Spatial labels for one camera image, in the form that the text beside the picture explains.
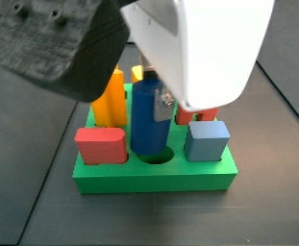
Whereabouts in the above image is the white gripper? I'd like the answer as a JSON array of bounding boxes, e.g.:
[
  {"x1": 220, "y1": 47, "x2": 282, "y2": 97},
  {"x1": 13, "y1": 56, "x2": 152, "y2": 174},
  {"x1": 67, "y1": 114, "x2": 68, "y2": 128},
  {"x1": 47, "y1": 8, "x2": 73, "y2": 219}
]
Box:
[{"x1": 121, "y1": 0, "x2": 275, "y2": 122}]

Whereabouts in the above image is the dark blue oval peg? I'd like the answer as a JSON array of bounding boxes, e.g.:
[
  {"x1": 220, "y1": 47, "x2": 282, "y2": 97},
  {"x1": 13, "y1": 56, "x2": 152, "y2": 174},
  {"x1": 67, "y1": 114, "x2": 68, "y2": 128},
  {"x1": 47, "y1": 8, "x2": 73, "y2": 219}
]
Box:
[{"x1": 131, "y1": 79, "x2": 171, "y2": 156}]

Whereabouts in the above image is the green shape sorter board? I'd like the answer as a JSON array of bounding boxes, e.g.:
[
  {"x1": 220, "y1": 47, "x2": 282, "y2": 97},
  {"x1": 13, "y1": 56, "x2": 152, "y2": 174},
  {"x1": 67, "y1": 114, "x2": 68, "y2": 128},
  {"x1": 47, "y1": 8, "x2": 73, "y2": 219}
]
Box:
[{"x1": 73, "y1": 84, "x2": 238, "y2": 193}]

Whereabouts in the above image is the tall red arch block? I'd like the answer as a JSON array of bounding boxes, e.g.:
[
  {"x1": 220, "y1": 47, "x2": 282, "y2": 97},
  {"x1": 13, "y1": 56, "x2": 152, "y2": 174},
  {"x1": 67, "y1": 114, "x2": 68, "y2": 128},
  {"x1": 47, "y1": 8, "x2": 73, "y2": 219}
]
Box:
[{"x1": 175, "y1": 107, "x2": 218, "y2": 125}]

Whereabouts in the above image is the yellow pentagon peg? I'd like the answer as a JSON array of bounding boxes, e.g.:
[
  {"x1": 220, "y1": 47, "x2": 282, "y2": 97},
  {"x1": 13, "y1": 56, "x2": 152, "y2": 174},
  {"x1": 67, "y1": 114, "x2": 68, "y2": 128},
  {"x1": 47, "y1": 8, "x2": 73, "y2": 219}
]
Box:
[{"x1": 131, "y1": 65, "x2": 143, "y2": 83}]

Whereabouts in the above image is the yellow star peg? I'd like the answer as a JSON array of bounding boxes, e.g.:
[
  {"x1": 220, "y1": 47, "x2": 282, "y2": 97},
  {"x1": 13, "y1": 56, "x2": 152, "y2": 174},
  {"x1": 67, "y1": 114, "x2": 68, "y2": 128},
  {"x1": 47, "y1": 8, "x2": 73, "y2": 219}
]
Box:
[{"x1": 91, "y1": 68, "x2": 127, "y2": 127}]

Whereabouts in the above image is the light blue square block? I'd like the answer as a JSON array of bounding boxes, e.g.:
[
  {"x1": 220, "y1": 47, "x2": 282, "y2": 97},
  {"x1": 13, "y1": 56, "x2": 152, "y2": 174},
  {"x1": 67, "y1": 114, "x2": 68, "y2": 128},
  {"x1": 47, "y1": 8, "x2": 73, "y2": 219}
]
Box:
[{"x1": 183, "y1": 121, "x2": 230, "y2": 162}]

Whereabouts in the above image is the red rounded block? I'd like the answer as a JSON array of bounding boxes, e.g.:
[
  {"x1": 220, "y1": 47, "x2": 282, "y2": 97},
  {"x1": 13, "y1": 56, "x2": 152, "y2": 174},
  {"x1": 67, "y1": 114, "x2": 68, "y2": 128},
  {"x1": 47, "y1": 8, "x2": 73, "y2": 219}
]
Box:
[{"x1": 75, "y1": 127, "x2": 127, "y2": 165}]

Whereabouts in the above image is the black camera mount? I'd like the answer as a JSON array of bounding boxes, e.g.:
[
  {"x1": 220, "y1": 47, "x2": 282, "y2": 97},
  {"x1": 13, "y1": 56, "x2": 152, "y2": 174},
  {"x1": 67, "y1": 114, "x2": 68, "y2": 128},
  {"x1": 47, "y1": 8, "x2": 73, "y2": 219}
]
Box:
[{"x1": 0, "y1": 0, "x2": 136, "y2": 102}]

